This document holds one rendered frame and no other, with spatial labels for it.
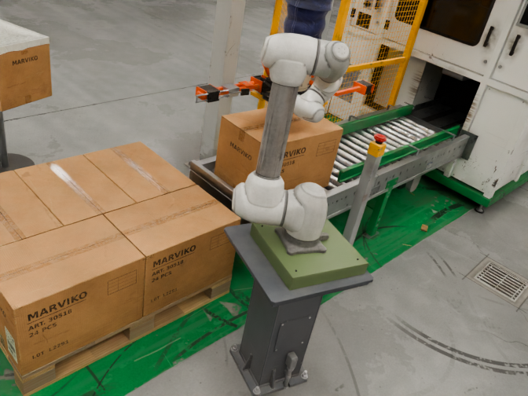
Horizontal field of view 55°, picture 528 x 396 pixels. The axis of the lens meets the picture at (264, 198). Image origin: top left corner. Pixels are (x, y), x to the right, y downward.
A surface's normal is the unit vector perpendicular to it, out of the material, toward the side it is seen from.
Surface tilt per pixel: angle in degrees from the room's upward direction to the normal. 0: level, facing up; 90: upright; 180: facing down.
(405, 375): 0
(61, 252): 0
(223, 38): 90
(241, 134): 90
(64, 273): 0
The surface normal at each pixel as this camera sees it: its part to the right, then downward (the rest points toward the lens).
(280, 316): 0.44, 0.54
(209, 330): 0.16, -0.83
